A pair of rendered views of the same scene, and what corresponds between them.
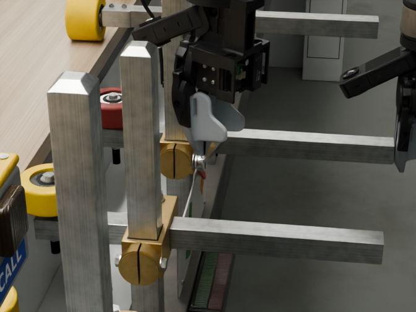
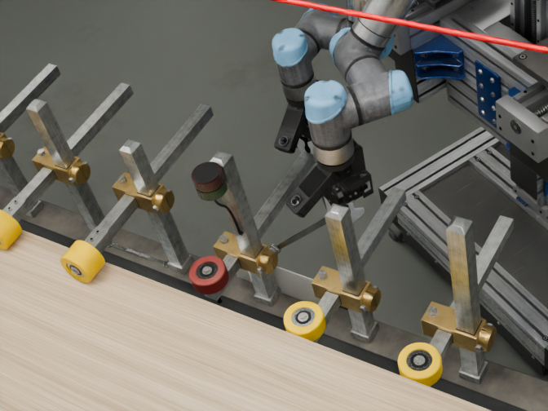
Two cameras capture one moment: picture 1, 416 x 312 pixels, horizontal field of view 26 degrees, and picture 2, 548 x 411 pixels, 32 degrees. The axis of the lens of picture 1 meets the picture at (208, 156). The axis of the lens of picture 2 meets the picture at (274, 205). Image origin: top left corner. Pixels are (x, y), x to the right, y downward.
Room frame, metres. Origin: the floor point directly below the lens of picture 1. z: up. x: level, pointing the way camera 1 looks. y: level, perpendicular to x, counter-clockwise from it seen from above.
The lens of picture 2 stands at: (0.30, 1.12, 2.42)
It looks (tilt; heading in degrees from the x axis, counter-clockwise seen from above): 46 degrees down; 306
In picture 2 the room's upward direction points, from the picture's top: 17 degrees counter-clockwise
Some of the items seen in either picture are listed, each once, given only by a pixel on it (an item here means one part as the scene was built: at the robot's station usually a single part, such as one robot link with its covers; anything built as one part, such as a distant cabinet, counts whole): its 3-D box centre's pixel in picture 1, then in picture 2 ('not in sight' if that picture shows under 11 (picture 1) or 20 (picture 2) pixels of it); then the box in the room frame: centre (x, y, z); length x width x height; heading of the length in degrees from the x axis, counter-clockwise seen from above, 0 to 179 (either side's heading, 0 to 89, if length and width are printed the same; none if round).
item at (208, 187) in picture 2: not in sight; (207, 176); (1.17, 0.09, 1.15); 0.06 x 0.06 x 0.02
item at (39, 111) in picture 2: not in sight; (73, 177); (1.66, -0.03, 0.92); 0.03 x 0.03 x 0.48; 82
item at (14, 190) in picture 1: (11, 220); not in sight; (0.41, 0.11, 1.20); 0.03 x 0.01 x 0.03; 172
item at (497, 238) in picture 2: not in sight; (465, 299); (0.70, 0.04, 0.84); 0.43 x 0.03 x 0.04; 82
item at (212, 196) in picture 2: not in sight; (210, 185); (1.17, 0.09, 1.12); 0.06 x 0.06 x 0.02
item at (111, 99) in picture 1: (114, 129); (213, 285); (1.22, 0.14, 0.85); 0.08 x 0.08 x 0.11
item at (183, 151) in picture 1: (179, 143); (245, 255); (1.19, 0.04, 0.84); 0.13 x 0.06 x 0.05; 172
